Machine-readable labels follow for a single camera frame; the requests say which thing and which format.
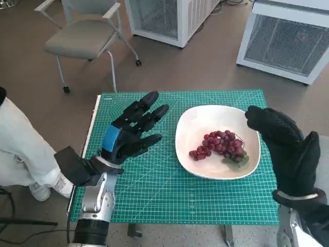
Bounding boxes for grey chair with white frame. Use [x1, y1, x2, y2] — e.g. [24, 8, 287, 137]
[34, 0, 143, 94]

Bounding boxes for white plate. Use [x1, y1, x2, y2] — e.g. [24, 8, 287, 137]
[175, 104, 262, 181]

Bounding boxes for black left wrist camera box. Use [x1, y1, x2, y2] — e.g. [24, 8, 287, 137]
[53, 146, 104, 188]

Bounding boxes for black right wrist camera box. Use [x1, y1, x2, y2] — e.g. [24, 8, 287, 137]
[299, 197, 329, 245]

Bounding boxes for metal table leg bracket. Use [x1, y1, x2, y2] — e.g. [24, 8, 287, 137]
[127, 223, 143, 239]
[222, 225, 235, 247]

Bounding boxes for black floor cable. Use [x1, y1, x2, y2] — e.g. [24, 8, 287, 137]
[0, 185, 16, 247]

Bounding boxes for black floor stand bar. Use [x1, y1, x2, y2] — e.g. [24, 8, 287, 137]
[0, 217, 59, 227]

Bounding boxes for red toy grape bunch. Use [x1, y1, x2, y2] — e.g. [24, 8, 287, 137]
[188, 129, 250, 171]

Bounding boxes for white cabinet with mesh door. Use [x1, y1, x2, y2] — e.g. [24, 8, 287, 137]
[124, 0, 222, 49]
[235, 0, 329, 87]

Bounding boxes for green cutting mat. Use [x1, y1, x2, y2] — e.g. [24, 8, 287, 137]
[69, 89, 280, 227]

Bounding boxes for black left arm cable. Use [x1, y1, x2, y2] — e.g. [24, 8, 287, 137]
[66, 200, 74, 245]

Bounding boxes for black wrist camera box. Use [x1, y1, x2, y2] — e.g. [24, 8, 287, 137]
[53, 146, 104, 188]
[299, 197, 329, 245]

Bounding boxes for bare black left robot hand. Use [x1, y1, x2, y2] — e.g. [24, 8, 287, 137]
[100, 90, 171, 166]

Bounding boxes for person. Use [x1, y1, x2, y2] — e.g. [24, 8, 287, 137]
[0, 86, 76, 202]

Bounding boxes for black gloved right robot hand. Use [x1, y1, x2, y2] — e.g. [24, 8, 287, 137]
[244, 105, 321, 199]

